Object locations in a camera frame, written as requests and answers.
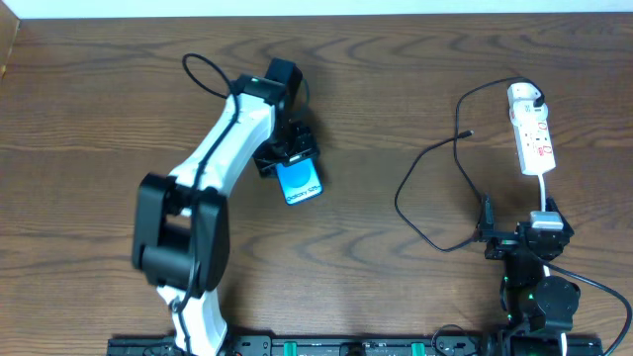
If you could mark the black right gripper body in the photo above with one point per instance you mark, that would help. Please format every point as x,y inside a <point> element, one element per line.
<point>517,236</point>

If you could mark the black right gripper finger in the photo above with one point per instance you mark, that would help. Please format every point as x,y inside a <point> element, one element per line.
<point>556,205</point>
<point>486,225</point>

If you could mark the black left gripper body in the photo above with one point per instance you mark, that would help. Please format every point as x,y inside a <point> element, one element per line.
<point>289,152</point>

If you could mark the blue Galaxy smartphone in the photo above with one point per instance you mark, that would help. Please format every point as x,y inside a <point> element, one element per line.
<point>299,182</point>

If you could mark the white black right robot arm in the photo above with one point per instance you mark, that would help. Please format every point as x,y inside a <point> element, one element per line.
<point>540,307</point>

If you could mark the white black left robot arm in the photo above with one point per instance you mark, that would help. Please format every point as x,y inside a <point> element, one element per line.
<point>181,232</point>

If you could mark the white USB charger adapter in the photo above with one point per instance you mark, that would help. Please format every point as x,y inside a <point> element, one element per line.
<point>526,104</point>

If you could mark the white power strip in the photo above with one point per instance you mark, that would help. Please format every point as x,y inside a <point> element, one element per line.
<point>534,148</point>

